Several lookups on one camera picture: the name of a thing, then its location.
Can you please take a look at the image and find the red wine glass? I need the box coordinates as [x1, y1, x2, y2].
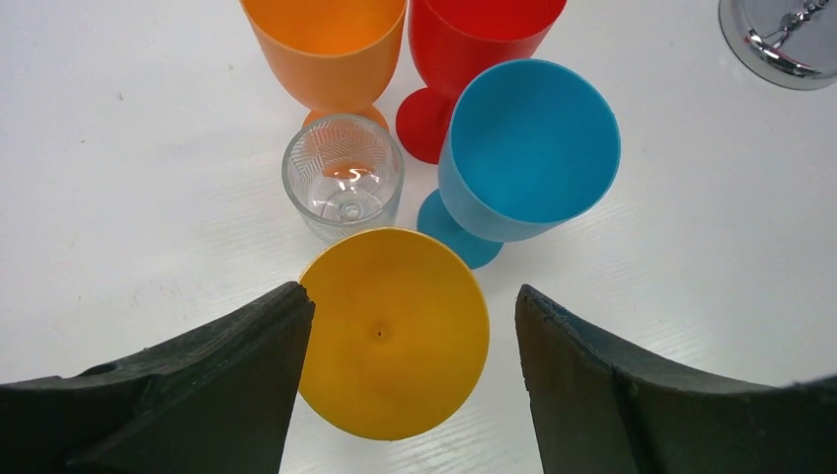
[396, 0, 567, 164]

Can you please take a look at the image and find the yellow wine glass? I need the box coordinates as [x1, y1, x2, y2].
[299, 227, 490, 440]

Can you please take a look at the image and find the orange wine glass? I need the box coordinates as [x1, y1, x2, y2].
[241, 0, 408, 128]

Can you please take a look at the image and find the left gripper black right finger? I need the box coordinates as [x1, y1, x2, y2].
[514, 284, 836, 473]

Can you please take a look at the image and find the silver wire glass rack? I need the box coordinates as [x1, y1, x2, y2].
[718, 0, 836, 91]

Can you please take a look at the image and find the blue wine glass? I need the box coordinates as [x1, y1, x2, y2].
[417, 58, 621, 269]

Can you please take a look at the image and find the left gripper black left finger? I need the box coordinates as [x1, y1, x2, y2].
[1, 281, 315, 473]

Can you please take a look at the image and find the clear wine glass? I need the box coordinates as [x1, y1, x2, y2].
[281, 114, 406, 244]

